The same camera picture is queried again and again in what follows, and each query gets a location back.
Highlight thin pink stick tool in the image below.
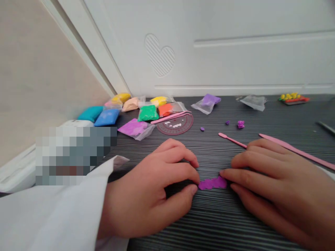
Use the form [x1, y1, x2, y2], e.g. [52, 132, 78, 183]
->
[218, 132, 248, 149]

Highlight bag of flattened purple clay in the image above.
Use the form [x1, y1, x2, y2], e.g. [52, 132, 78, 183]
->
[117, 118, 156, 142]

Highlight bag of golden yellow clay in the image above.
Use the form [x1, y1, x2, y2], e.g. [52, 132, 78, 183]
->
[112, 93, 132, 105]

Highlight person's left hand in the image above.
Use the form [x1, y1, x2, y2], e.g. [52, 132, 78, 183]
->
[97, 138, 201, 240]

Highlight bag of blue clay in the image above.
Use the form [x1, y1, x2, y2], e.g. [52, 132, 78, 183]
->
[94, 108, 121, 128]

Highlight bag of teal clay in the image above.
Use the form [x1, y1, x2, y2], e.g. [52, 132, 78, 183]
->
[77, 105, 104, 122]

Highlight yellow clay flowers on tray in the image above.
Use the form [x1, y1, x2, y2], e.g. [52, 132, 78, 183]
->
[278, 92, 310, 107]

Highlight bag of lemon yellow clay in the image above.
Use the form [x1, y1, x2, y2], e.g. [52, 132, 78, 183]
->
[149, 96, 175, 107]

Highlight pink tweezers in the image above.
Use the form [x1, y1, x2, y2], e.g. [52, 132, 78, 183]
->
[150, 111, 193, 125]

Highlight bag of green clay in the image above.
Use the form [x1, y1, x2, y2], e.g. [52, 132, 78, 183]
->
[137, 104, 160, 122]

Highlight empty clear plastic bag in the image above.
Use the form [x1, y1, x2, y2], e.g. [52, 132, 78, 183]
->
[235, 94, 268, 112]

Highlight person's right hand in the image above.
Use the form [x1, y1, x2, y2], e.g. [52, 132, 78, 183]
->
[219, 138, 335, 251]

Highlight bag of lumpy purple clay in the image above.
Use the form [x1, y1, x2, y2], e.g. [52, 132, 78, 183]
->
[191, 93, 222, 115]

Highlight dark slim tool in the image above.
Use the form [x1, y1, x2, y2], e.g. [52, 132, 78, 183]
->
[316, 121, 335, 136]

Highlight flat pink modelling tool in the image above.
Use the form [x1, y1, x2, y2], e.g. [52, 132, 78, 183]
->
[258, 133, 335, 171]

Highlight bag of orange-red clay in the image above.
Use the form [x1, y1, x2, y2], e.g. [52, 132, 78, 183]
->
[157, 102, 188, 117]

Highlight pink half-round protractor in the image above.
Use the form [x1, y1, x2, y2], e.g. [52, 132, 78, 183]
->
[156, 115, 195, 136]

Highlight white panel with heart relief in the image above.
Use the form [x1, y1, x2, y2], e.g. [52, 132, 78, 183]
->
[40, 0, 335, 98]

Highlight purple clay strip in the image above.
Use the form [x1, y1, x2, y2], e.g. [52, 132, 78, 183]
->
[198, 175, 228, 191]

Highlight bag of peach clay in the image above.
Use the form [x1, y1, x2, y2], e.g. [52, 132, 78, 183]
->
[122, 96, 146, 113]

